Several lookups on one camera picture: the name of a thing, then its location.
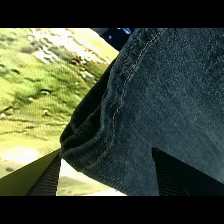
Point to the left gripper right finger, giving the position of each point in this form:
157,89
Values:
186,181

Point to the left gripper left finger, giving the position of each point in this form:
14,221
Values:
45,181

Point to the blue jeans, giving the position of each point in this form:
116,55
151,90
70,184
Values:
166,100

